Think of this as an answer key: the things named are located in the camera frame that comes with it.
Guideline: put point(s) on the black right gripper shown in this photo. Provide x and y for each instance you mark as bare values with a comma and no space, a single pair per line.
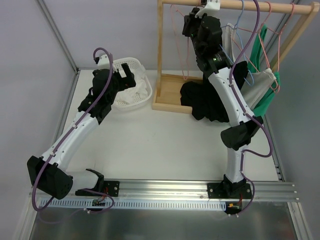
189,19

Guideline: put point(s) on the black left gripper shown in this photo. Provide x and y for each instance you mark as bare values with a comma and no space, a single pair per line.
122,78

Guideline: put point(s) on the white tank top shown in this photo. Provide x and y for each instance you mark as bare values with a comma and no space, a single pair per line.
137,93

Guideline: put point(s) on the pink wire hanger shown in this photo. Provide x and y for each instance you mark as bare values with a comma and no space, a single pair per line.
184,64

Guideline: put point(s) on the black tank top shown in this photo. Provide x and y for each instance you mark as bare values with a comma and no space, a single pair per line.
204,98

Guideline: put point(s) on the blue wire hanger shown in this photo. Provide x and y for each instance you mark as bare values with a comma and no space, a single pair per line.
235,28

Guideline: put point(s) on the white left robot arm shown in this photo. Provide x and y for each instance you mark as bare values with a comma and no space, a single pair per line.
48,172

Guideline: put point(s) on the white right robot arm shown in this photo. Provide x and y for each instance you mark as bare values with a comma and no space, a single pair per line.
213,62

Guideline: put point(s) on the green tank top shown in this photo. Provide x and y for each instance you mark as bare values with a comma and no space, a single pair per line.
275,86

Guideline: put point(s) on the cream tank top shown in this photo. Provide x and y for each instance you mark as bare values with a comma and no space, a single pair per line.
259,96

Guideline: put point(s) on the white perforated plastic basket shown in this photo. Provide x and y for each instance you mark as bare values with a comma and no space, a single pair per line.
133,64

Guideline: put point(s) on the wooden clothes rack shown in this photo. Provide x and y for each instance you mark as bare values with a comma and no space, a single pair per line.
167,90

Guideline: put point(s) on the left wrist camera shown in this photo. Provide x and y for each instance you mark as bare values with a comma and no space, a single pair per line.
103,63

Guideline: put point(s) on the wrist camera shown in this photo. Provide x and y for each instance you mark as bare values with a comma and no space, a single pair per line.
103,63
210,8

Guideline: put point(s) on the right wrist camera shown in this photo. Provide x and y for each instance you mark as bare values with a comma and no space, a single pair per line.
210,8

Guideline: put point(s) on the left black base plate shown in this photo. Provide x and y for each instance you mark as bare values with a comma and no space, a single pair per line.
109,187

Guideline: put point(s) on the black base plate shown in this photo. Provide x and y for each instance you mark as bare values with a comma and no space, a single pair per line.
109,187
224,190

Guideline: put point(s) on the aluminium mounting rail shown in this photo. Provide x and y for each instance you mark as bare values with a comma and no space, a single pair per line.
265,191

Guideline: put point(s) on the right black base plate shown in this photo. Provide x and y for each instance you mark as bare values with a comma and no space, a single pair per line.
224,190

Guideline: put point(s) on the white slotted cable duct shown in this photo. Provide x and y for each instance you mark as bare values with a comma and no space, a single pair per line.
89,203

